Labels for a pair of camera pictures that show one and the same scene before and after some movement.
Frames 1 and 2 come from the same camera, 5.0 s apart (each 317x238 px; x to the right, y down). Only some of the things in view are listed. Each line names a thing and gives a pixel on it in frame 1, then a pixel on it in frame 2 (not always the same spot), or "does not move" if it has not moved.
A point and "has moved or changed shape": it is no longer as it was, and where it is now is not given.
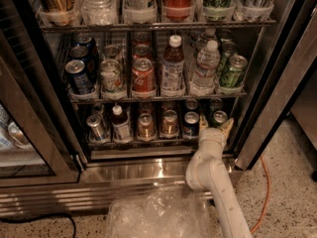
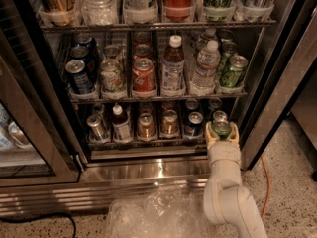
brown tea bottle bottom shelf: x=120 y=125 does not move
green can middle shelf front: x=237 y=67 does not move
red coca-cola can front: x=143 y=74 does not move
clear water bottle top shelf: x=99 y=4 does not move
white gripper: x=213 y=135 → x=224 y=151
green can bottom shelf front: x=219 y=117 has moved or changed shape
